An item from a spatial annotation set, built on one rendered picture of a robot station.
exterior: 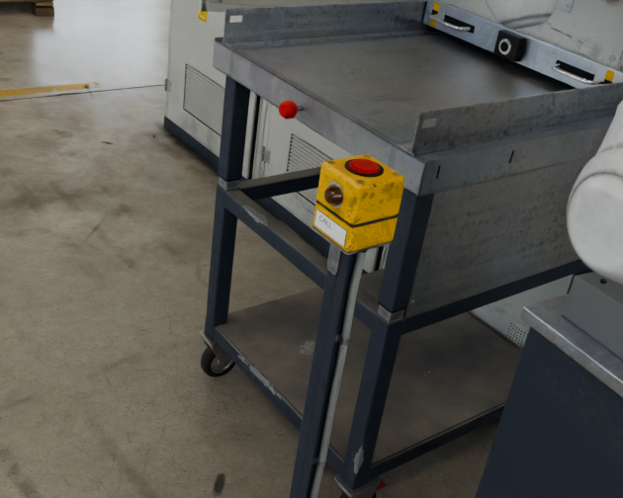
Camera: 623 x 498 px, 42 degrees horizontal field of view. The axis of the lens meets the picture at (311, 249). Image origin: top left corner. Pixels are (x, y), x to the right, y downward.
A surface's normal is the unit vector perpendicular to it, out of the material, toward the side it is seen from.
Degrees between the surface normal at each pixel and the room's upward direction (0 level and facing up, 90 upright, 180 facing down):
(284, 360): 0
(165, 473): 0
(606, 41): 90
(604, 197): 97
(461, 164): 90
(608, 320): 90
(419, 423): 0
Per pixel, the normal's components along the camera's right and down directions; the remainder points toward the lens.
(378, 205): 0.58, 0.47
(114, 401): 0.13, -0.86
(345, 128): -0.80, 0.20
